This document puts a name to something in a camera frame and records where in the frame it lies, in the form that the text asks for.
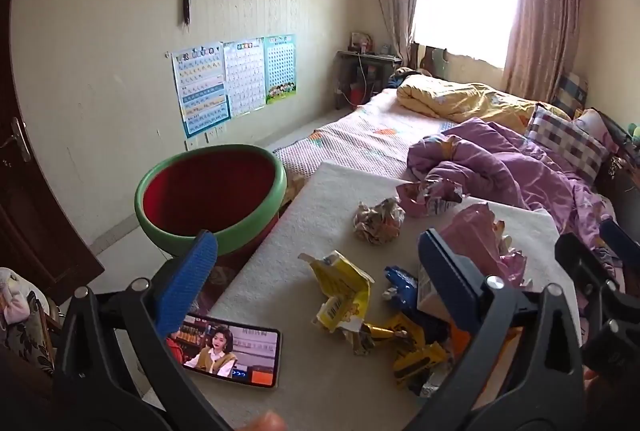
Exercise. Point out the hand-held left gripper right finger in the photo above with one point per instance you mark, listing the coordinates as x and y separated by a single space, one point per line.
445 271

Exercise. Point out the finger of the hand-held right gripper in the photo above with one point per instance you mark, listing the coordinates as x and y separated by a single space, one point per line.
620 241
582 263

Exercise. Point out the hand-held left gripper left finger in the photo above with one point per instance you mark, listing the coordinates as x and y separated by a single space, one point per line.
187 281

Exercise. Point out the blue and white wrapper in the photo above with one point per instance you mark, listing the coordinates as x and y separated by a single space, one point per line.
400 283

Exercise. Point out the green and red plastic basin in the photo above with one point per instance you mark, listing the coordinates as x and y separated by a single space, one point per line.
210 236

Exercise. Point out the beige paper wrapper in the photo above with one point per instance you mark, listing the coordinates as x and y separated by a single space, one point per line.
377 221

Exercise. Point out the yellow and black wrapper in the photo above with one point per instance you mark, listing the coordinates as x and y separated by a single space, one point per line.
410 351

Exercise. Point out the person's left hand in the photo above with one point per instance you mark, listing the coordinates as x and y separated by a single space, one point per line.
265 423

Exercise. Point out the white milk carton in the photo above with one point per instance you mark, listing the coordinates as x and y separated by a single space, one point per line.
432 298

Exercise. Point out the pink plastic bag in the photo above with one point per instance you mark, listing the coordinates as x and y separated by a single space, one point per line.
480 231

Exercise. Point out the pink and purple snack bag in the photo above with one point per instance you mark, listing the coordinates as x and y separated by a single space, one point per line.
425 198

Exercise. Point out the smartphone with lit screen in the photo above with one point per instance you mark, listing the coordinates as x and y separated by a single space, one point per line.
240 351

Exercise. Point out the crumpled yellow and white wrapper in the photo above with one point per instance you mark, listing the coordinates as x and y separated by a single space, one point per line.
340 281

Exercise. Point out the plaid pillow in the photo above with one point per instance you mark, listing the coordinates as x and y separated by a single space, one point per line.
565 138

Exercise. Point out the purple quilt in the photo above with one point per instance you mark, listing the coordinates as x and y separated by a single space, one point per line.
500 161

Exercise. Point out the pink pillow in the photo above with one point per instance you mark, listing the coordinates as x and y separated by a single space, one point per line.
592 121

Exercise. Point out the white padded table cover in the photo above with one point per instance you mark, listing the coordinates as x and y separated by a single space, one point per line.
310 221

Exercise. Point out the pink patterned bed sheet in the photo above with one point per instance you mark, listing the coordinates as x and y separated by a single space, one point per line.
360 136

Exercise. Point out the dark floral patterned fabric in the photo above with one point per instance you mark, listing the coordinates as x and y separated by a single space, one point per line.
30 341

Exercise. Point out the brown wooden door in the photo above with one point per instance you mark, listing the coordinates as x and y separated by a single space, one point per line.
30 211

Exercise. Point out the yellow quilt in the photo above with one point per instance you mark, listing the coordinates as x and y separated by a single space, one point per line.
450 96

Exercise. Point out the pink cloth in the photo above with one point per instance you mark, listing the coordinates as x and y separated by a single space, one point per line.
12 296

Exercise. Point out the red container under side table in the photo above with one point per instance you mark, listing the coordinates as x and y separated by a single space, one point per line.
356 93

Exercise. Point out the dark clothes pile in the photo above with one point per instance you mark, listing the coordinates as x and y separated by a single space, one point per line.
405 76

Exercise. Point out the dark side table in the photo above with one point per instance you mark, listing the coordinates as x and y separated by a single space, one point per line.
370 58

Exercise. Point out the pink item on side table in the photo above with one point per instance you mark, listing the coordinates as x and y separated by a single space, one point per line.
361 41

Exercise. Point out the white wall socket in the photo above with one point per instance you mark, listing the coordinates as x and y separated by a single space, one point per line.
191 144

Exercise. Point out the blue learning wall poster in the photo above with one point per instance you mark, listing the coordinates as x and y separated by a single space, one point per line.
202 86

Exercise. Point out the white chart wall poster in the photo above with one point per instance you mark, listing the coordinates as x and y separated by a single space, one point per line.
245 76

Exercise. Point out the teal grid wall poster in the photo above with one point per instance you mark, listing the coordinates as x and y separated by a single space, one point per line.
280 66

